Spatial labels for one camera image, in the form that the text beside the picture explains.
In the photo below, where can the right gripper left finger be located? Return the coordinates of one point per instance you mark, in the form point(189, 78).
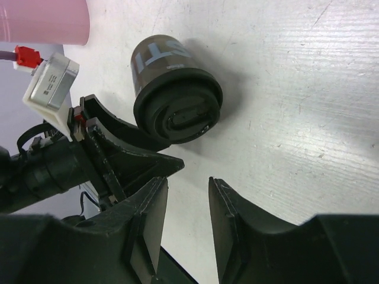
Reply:
point(119, 245)

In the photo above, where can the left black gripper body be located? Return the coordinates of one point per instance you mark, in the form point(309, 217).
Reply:
point(47, 164)

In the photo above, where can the grey paper coffee cup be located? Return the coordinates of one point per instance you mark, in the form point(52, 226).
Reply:
point(155, 56)

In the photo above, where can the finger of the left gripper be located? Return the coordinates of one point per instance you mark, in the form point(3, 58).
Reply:
point(125, 131)
point(123, 167)

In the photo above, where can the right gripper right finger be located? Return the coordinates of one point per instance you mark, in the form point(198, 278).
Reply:
point(253, 246)

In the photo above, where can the pink straw holder cup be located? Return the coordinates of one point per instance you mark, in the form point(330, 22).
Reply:
point(45, 22)

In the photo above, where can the black coffee cup lid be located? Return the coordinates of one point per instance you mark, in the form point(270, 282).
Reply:
point(179, 106)

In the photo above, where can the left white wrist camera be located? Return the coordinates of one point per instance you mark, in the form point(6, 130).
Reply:
point(48, 89)

